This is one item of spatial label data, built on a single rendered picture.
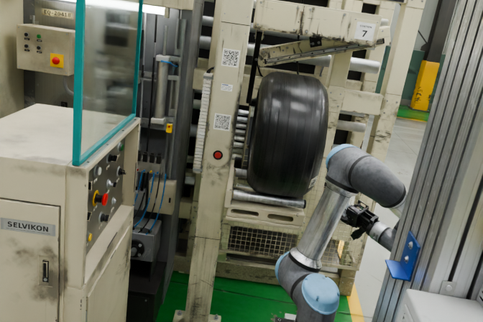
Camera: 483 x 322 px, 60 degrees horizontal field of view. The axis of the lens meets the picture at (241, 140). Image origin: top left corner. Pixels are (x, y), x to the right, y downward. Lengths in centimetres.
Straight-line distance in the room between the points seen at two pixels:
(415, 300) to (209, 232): 137
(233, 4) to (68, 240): 113
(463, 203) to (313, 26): 142
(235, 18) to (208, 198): 84
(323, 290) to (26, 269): 86
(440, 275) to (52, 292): 102
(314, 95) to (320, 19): 46
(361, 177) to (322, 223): 22
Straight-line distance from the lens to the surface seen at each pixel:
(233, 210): 201
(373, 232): 170
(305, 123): 175
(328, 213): 139
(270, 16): 211
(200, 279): 228
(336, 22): 215
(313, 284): 138
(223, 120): 191
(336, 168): 137
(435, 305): 94
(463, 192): 88
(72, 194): 121
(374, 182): 129
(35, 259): 134
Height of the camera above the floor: 171
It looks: 17 degrees down
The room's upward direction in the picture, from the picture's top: 8 degrees clockwise
